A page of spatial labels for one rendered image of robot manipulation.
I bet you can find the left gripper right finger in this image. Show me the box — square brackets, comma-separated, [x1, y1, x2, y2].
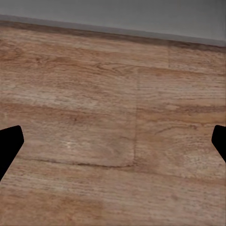
[211, 125, 226, 162]

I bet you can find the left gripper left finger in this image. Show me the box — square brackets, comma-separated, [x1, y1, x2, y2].
[0, 125, 24, 181]

